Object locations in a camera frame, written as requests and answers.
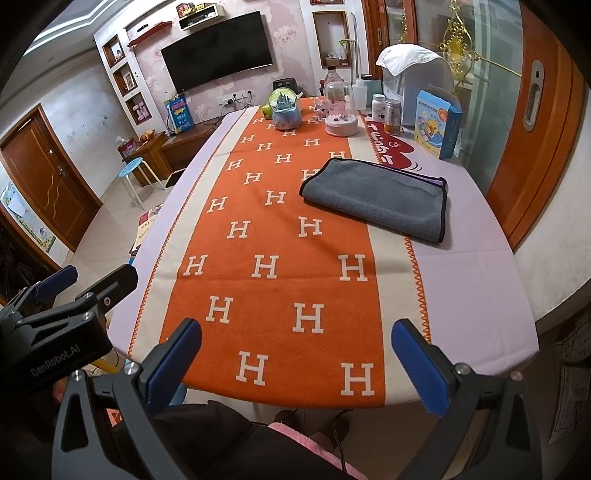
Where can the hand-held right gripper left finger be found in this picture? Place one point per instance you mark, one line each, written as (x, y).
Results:
(171, 369)

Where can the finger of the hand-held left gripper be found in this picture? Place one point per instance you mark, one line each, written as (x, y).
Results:
(115, 284)
(56, 279)

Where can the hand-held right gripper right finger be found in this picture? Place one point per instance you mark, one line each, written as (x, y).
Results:
(422, 374)

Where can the grey towel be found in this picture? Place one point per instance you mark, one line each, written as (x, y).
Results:
(378, 198)

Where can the papers on floor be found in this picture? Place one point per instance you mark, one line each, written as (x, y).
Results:
(147, 228)

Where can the person's dark clothing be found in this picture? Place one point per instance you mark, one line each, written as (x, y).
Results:
(221, 443)

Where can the brown wooden door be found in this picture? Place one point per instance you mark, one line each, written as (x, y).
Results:
(46, 184)

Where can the lilac tablecloth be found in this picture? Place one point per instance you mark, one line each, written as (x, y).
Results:
(461, 286)

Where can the blue round stool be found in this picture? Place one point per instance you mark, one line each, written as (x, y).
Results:
(133, 167)

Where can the person's pink garment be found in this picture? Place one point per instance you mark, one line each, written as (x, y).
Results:
(314, 445)

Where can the red tissue box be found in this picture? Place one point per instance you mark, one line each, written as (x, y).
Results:
(128, 148)

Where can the wooden television cabinet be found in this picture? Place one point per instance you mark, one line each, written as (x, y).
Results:
(180, 147)

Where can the orange printed blanket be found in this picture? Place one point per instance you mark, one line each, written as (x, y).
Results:
(277, 230)

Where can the blue printed package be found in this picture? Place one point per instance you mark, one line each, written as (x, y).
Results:
(178, 115)

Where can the red printed cloth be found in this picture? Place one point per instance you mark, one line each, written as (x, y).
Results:
(392, 147)

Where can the castle snow globe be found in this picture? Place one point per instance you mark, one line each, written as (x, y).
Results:
(285, 110)

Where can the wooden sliding door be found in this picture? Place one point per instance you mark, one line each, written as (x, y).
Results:
(535, 152)

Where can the blue cartoon carton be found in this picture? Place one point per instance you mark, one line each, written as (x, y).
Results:
(436, 124)

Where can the black television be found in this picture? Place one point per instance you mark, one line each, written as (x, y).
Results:
(217, 50)

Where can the black tabletop appliance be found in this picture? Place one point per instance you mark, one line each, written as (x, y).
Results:
(285, 85)

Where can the pink glass dome music box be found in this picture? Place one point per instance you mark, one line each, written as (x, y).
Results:
(340, 120)

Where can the pink flower ornament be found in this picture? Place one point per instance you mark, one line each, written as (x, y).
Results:
(318, 110)

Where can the white supplement jar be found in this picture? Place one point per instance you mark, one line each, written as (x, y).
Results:
(379, 108)

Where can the white water dispenser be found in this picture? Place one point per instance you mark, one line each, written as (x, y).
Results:
(425, 97)

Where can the translucent white jug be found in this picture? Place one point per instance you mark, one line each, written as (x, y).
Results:
(362, 94)

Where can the clear plastic bottle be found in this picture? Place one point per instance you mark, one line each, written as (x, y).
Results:
(333, 76)

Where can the white cloth cover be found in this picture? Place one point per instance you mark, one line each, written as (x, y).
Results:
(408, 57)

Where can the gold door ornament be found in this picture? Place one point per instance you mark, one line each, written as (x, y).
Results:
(461, 41)

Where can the wall poster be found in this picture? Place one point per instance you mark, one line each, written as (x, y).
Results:
(27, 221)

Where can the wall niche shelving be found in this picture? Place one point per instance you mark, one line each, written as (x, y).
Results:
(131, 81)

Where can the red wall shelf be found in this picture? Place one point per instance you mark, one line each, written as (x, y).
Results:
(147, 33)

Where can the white wall shelf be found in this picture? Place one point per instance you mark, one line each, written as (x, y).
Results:
(197, 17)

